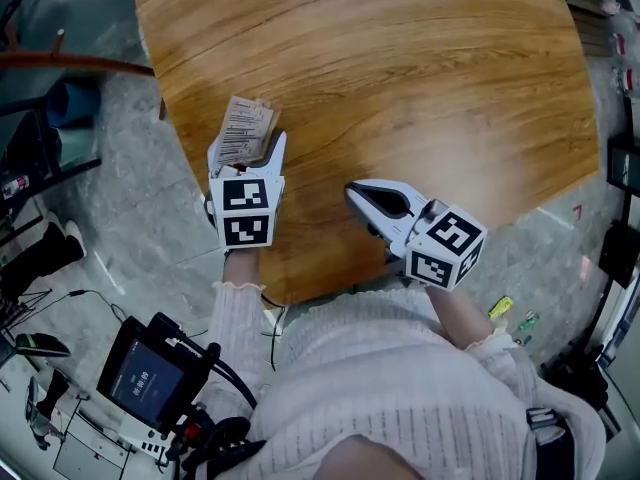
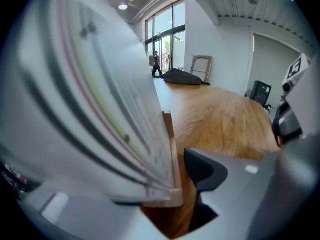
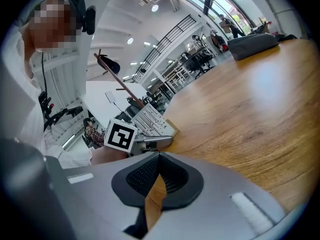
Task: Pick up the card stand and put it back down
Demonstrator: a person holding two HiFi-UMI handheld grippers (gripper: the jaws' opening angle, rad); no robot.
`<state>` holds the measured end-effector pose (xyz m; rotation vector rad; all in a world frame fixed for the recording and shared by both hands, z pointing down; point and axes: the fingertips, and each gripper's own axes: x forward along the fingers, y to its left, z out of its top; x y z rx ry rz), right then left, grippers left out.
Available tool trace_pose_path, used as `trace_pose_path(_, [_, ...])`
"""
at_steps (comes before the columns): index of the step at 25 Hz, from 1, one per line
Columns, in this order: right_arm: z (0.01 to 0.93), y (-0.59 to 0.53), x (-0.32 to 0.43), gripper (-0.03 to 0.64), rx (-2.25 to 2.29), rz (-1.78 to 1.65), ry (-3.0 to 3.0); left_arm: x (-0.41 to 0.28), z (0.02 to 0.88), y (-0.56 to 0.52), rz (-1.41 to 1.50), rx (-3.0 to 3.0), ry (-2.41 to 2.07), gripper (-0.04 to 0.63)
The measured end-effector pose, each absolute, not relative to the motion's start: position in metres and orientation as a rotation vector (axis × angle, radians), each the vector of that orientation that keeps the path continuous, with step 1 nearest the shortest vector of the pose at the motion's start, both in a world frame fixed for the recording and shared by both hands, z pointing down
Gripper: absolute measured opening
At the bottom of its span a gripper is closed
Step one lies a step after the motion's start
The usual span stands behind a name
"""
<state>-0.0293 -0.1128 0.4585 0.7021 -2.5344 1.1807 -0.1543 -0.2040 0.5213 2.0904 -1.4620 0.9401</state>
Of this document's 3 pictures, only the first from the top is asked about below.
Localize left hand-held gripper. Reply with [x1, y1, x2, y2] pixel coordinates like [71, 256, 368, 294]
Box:
[203, 130, 289, 251]

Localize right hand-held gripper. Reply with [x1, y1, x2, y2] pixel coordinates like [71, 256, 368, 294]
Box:
[344, 177, 490, 293]

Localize small printed paper booklet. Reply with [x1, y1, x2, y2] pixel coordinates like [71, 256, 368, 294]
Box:
[216, 95, 280, 168]

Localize person's left forearm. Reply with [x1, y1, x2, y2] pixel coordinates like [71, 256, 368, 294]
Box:
[212, 248, 269, 389]

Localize person's right forearm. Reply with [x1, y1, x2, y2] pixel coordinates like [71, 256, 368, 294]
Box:
[422, 280, 521, 364]

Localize wooden table white legs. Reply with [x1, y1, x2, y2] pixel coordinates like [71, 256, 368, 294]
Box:
[128, 0, 601, 309]

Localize yellow small packet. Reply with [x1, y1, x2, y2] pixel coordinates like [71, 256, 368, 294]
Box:
[487, 295, 515, 320]

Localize pale green bin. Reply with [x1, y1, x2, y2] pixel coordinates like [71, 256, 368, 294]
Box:
[53, 126, 100, 165]

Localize person in white shirt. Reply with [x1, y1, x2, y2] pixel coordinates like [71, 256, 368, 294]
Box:
[249, 290, 607, 480]

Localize blue cylinder bin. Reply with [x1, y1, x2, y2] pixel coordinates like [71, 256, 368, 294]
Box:
[47, 81, 102, 130]

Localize brown wooden coat rack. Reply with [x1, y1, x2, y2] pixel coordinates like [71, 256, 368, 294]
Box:
[0, 28, 155, 78]

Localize red white small bottle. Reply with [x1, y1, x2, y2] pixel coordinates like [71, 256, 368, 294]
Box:
[2, 176, 32, 200]

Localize black stand base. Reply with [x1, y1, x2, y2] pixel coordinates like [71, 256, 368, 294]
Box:
[597, 220, 640, 290]

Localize black flat monitor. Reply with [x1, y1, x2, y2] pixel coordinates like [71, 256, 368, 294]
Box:
[606, 137, 640, 200]

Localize black tablet screen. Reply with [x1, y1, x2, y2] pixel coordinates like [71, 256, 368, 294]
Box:
[96, 311, 210, 438]

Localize dark wooden step platform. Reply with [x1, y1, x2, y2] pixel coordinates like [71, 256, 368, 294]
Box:
[563, 0, 622, 60]

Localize black waist pack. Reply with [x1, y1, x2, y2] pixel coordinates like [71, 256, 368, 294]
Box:
[523, 404, 572, 480]

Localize white control box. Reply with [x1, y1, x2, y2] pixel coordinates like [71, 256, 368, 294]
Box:
[118, 416, 172, 465]

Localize thin black cable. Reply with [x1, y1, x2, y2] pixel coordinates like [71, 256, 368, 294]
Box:
[258, 292, 290, 373]

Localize thick black tablet cables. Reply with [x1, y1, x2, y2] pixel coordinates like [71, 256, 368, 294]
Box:
[212, 341, 262, 410]

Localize black cable with plug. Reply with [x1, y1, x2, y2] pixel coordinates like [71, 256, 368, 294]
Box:
[48, 286, 132, 325]

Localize black frame desk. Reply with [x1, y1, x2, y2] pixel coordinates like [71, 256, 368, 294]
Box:
[0, 65, 105, 205]

